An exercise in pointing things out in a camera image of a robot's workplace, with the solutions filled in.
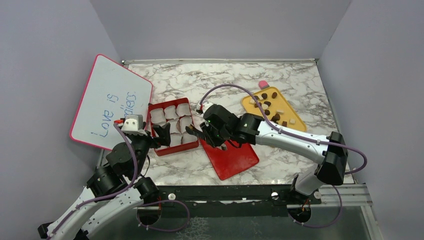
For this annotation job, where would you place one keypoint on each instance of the red box lid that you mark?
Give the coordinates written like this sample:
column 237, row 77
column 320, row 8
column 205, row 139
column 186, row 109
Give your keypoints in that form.
column 232, row 161

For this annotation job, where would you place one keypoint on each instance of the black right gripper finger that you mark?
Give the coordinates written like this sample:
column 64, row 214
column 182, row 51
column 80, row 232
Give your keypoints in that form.
column 195, row 132
column 212, row 140

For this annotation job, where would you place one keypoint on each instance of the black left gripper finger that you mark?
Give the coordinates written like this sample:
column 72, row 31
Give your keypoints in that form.
column 163, row 137
column 147, row 127

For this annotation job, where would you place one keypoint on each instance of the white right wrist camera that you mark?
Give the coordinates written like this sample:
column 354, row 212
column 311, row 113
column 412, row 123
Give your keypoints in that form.
column 203, row 107

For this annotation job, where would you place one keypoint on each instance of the pink eraser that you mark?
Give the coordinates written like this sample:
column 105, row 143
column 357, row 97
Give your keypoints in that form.
column 263, row 84

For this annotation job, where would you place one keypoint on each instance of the yellow plastic tray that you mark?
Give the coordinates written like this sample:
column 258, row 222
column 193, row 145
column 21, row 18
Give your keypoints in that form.
column 281, row 112

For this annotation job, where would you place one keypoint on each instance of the pink framed whiteboard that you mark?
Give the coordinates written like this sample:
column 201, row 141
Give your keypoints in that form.
column 111, row 92

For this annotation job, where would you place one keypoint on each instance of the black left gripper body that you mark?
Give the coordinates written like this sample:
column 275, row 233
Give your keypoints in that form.
column 143, row 143

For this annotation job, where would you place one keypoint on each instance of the red chocolate box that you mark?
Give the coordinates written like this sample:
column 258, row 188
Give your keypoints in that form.
column 177, row 115

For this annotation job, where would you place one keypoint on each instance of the black metal base rail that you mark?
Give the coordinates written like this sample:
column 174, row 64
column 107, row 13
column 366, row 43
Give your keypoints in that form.
column 216, row 201

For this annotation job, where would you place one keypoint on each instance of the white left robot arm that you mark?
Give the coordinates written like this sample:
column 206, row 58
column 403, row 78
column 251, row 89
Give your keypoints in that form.
column 115, row 187

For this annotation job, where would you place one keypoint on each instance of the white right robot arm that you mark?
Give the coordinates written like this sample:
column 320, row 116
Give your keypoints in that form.
column 328, row 153

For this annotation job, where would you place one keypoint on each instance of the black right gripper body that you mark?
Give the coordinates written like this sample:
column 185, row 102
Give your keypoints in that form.
column 224, row 134

